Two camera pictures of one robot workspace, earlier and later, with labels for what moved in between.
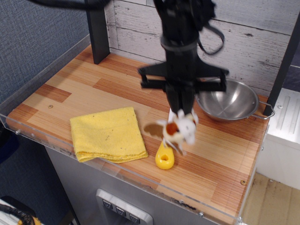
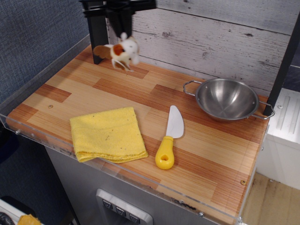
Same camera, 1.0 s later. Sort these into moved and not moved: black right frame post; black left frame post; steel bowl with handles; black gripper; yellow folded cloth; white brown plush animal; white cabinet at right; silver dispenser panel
Moved: black gripper; white brown plush animal
Not moved: steel bowl with handles; silver dispenser panel; black right frame post; black left frame post; white cabinet at right; yellow folded cloth
